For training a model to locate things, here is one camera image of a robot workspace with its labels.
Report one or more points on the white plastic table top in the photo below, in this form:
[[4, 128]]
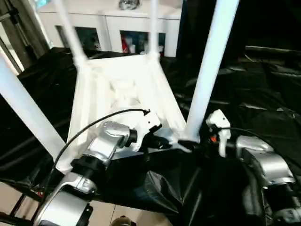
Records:
[[117, 89]]

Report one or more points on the white plastic table leg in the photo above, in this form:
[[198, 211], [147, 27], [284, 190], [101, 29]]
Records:
[[70, 33], [211, 61], [153, 28], [26, 108]]

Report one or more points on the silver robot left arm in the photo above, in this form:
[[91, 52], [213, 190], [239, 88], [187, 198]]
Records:
[[94, 155]]

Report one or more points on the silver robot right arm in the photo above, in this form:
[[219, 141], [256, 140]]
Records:
[[265, 165]]

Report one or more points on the black mat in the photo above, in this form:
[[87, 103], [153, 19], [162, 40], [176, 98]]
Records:
[[244, 103]]

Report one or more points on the black robot left foot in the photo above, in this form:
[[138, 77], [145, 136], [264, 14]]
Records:
[[123, 222]]

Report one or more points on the dark grey bar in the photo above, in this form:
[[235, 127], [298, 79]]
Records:
[[273, 49]]

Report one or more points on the white glass-door cabinet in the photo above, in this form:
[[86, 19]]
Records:
[[108, 26]]

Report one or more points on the shiny silver ornament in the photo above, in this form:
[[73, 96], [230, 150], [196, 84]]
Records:
[[129, 4]]

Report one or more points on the grey metal rack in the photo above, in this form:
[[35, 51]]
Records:
[[21, 26]]

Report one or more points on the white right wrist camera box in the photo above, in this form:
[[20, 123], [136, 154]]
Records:
[[218, 125]]

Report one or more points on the black folding table frame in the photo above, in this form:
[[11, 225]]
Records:
[[16, 205]]

